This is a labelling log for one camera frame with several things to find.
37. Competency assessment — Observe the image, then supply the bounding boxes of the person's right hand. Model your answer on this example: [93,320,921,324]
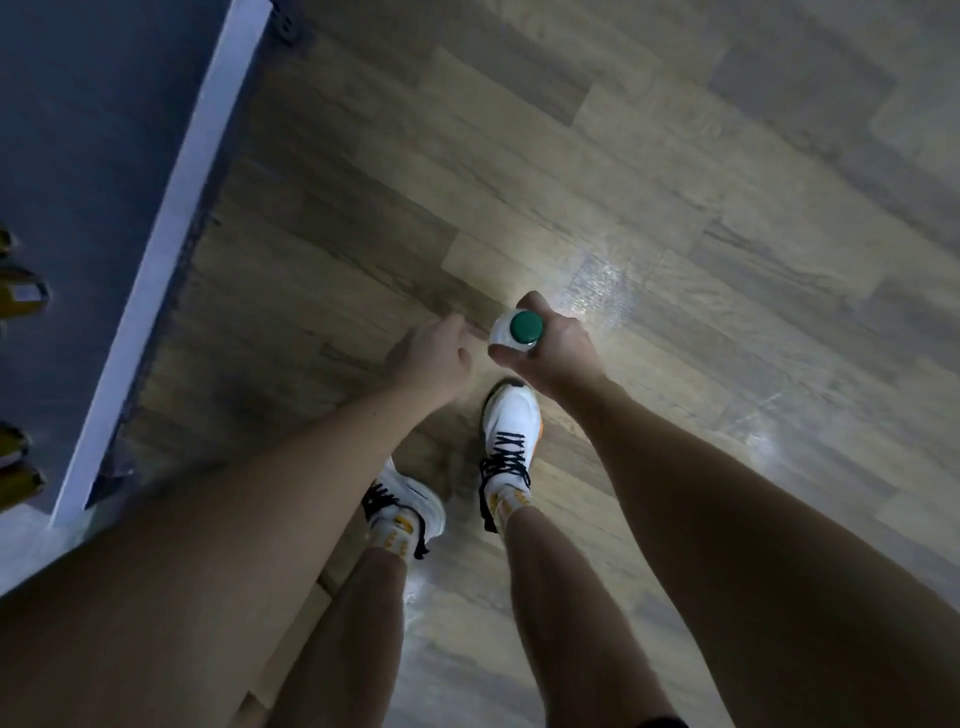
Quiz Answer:
[487,290,609,403]

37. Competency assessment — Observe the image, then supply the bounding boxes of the person's left hand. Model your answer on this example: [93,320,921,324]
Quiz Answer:
[389,312,475,410]

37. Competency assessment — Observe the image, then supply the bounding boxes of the brown cardboard box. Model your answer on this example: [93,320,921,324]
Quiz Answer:
[232,577,335,728]

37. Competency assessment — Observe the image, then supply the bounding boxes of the dark grey metal shelf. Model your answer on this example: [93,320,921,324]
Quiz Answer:
[0,0,275,526]

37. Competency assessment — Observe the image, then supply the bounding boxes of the person's left forearm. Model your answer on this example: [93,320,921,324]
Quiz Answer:
[0,386,451,728]

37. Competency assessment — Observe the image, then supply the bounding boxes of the person's right forearm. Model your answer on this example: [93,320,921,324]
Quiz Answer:
[569,378,960,728]

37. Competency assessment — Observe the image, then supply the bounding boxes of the person's white right shoe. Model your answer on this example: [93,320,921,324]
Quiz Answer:
[478,380,543,534]

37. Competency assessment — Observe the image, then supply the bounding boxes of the person's white shoe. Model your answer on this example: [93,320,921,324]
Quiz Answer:
[362,457,448,560]
[478,380,543,534]

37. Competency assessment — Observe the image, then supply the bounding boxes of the person's white left shoe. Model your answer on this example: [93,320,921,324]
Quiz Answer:
[362,457,448,560]

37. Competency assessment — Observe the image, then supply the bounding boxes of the person's yellow patterned right sock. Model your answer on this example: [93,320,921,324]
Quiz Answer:
[485,483,534,534]

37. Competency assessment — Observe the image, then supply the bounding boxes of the person's yellow patterned sock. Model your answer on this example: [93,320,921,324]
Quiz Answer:
[367,506,420,560]
[485,483,534,534]

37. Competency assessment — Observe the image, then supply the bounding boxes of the person's yellow patterned left sock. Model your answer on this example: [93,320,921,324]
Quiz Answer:
[367,506,420,560]

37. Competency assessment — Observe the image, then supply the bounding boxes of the person's right leg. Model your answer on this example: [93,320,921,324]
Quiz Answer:
[502,506,680,728]

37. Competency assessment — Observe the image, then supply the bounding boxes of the person's leg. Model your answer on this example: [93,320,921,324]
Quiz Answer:
[502,506,680,728]
[266,547,410,728]

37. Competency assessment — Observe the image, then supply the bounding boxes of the person's left leg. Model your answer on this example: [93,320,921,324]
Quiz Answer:
[266,547,410,728]

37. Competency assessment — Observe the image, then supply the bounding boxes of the group of small gold cans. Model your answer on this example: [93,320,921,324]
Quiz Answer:
[0,224,52,515]

